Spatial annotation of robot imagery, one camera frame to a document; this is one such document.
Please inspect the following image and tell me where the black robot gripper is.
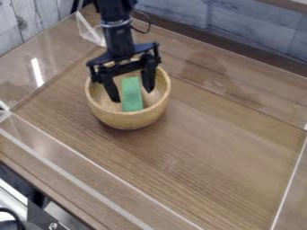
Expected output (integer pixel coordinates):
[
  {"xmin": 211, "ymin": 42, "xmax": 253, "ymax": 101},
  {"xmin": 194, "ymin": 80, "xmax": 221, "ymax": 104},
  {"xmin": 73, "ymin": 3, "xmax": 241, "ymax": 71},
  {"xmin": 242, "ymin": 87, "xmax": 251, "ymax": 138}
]
[{"xmin": 87, "ymin": 0, "xmax": 161, "ymax": 103}]

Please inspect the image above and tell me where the green rectangular block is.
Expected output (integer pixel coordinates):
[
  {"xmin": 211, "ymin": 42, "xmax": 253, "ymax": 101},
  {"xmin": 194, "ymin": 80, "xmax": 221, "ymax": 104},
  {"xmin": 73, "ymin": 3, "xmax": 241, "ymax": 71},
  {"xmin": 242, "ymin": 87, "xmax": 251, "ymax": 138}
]
[{"xmin": 123, "ymin": 76, "xmax": 145, "ymax": 112}]

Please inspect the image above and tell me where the round wooden bowl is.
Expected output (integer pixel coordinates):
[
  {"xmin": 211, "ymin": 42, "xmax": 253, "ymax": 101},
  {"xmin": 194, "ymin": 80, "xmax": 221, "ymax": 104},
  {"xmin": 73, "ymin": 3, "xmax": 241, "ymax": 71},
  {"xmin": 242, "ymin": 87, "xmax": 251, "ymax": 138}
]
[{"xmin": 86, "ymin": 66, "xmax": 171, "ymax": 130}]

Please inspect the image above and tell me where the clear acrylic corner bracket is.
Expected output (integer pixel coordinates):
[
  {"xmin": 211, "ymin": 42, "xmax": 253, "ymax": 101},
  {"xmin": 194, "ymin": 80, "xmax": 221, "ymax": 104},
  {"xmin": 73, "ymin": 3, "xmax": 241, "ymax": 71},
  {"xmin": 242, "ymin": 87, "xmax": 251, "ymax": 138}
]
[{"xmin": 77, "ymin": 12, "xmax": 106, "ymax": 48}]

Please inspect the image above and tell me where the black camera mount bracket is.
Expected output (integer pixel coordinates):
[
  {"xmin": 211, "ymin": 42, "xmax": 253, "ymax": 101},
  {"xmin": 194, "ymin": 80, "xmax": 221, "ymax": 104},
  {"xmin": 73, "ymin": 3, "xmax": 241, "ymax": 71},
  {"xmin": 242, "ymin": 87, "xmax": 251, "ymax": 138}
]
[{"xmin": 24, "ymin": 200, "xmax": 70, "ymax": 230}]

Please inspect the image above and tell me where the black cable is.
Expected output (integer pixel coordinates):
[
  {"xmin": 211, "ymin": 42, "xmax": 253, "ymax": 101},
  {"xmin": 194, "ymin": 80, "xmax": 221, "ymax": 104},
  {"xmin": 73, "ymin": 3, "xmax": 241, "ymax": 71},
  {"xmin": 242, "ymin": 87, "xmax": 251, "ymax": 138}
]
[{"xmin": 0, "ymin": 208, "xmax": 27, "ymax": 230}]

